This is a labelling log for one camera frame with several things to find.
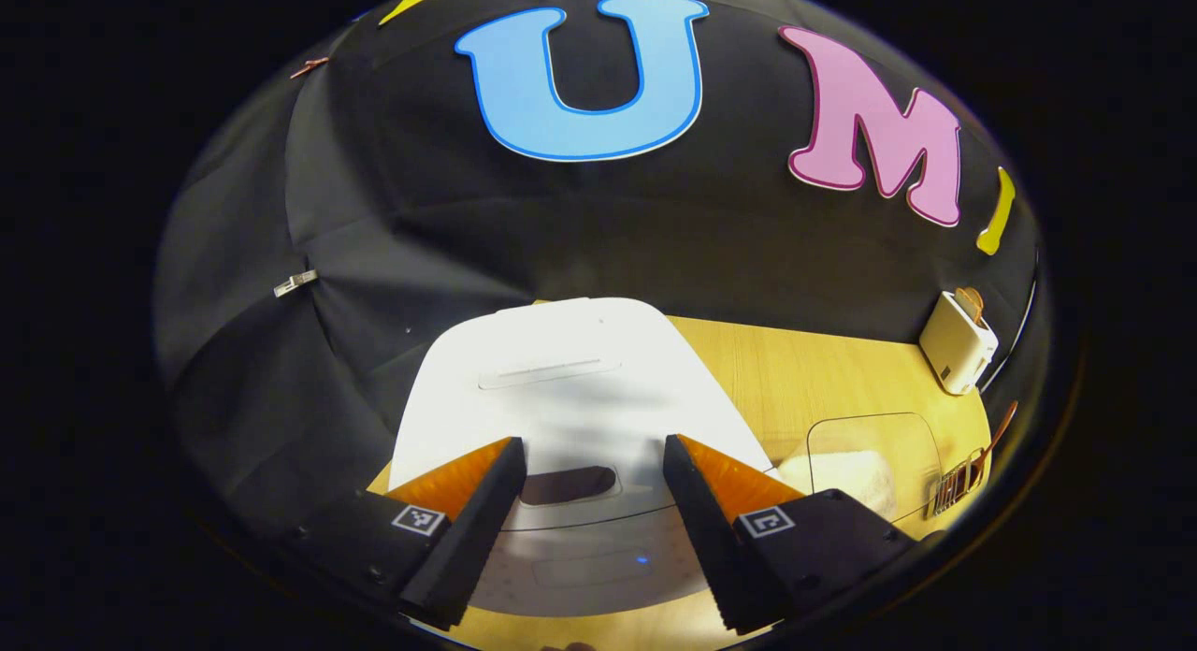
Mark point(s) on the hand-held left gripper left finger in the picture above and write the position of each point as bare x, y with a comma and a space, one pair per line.
468, 539

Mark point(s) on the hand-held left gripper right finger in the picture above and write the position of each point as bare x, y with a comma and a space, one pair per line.
711, 529

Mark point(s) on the white rice heap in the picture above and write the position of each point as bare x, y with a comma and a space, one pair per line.
856, 473

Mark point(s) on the white rice cooker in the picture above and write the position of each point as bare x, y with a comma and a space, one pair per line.
580, 398

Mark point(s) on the clear plastic rice container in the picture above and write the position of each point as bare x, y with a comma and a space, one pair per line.
879, 436

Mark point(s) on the brown wooden spoon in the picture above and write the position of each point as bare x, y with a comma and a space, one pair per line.
996, 441

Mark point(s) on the white toaster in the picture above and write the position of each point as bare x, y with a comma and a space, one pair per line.
954, 347

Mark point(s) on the silver cloth clip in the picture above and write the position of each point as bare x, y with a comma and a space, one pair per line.
295, 282

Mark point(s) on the black backdrop cloth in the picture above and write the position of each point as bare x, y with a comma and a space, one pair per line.
561, 230

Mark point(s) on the brown toast slice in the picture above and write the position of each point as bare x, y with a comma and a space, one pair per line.
971, 303

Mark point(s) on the copper cloth clip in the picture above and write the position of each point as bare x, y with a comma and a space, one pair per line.
309, 66

